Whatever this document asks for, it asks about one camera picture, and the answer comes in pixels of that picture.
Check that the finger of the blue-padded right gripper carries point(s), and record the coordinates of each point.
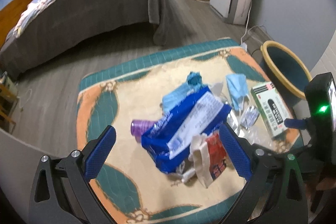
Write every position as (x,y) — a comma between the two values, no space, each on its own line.
(299,124)

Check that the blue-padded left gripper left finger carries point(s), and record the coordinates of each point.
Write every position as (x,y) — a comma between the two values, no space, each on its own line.
(61,192)

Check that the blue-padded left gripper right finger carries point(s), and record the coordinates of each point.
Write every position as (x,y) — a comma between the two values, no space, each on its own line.
(274,191)

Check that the green white medicine box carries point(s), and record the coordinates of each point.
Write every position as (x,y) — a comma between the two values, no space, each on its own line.
(272,108)

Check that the small silver foil sachet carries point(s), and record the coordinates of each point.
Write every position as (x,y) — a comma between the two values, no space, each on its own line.
(249,117)

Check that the light blue face mask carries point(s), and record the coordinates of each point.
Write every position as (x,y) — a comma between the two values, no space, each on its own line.
(170,100)
(238,90)

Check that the red beige snack wrapper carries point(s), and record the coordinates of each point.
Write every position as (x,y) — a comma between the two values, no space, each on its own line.
(208,156)

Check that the purple spray bottle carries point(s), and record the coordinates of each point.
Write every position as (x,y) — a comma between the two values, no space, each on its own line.
(138,127)

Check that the blue white plastic wrapper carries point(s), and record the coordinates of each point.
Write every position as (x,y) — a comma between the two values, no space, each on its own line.
(168,140)

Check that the white tissue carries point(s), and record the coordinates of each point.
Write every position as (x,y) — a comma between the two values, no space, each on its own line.
(217,88)

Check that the yellow-rimmed teal trash bin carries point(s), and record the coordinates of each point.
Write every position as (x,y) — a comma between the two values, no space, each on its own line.
(286,71)

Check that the silver foil blister pack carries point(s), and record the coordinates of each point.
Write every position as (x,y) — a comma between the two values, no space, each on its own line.
(250,134)

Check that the white power strip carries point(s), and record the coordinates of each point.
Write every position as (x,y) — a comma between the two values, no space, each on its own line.
(244,46)

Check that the wooden chair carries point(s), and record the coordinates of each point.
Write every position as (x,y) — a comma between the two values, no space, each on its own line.
(9,100)

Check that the wooden headboard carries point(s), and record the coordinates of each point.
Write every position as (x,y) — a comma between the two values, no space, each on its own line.
(9,17)

